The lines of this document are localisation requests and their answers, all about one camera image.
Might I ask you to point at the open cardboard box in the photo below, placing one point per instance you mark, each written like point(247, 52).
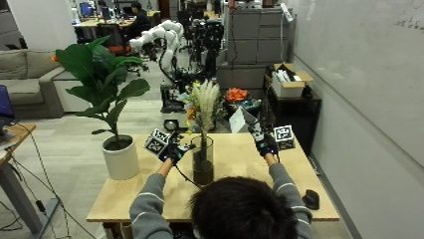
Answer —
point(289, 81)

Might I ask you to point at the blue laptop screen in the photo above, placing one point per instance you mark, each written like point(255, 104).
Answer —
point(5, 105)

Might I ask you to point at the round black lamp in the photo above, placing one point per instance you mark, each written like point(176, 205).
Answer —
point(170, 124)

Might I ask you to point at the person's right hand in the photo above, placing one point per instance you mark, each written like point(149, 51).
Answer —
point(265, 145)

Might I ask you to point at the black computer mouse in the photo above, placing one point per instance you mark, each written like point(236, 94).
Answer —
point(311, 199)

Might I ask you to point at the pampas grass stems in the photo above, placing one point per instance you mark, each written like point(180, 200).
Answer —
point(206, 103)

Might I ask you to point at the mixed yellow orange flowers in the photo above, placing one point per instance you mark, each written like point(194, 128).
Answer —
point(191, 106)

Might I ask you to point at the orange flower bunch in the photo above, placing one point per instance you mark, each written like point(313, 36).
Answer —
point(236, 94)

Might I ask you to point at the white marker cube glove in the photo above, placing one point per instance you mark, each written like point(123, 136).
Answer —
point(283, 136)
point(156, 141)

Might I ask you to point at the wooden side desk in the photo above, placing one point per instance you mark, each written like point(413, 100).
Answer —
point(13, 166)

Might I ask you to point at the person's left hand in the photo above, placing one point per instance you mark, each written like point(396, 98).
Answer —
point(174, 152)

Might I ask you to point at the wooden office desk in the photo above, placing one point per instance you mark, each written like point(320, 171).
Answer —
point(103, 23)

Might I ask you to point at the grey filing cabinets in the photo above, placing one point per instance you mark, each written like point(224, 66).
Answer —
point(258, 43)

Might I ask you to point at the white marker cube right glove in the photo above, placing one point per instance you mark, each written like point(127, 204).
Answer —
point(283, 136)

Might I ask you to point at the tall glass vase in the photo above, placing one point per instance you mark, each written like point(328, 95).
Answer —
point(203, 162)

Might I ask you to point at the black office chair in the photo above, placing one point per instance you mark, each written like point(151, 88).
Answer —
point(115, 40)

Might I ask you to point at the black low cabinet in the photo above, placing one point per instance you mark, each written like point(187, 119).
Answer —
point(295, 116)

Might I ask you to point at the white round plant pot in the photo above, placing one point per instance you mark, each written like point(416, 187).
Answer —
point(119, 162)

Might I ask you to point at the white marker cube left glove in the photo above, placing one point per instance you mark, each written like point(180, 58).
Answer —
point(156, 141)

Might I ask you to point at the grey sofa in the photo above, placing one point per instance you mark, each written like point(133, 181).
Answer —
point(30, 79)

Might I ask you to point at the large-leaf green plant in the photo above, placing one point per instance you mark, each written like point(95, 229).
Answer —
point(98, 76)

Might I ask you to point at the white paper cone wrap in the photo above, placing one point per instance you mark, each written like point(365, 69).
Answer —
point(240, 120)

